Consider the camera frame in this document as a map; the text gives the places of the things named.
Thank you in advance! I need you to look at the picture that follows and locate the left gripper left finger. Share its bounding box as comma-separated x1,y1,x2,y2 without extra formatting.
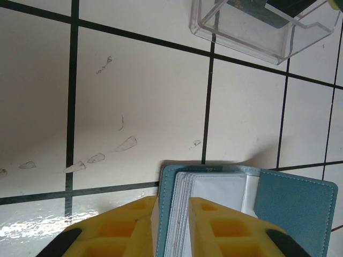
40,196,159,257

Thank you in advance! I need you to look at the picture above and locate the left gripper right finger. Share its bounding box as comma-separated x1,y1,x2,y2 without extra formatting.
189,197,311,257

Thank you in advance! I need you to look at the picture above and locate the dark green credit card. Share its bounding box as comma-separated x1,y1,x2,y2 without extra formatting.
224,0,295,29

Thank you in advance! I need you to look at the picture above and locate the clear plastic slotted box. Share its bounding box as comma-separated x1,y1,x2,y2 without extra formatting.
189,0,341,66

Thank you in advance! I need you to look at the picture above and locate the teal leather card holder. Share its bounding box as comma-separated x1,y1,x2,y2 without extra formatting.
156,164,339,257

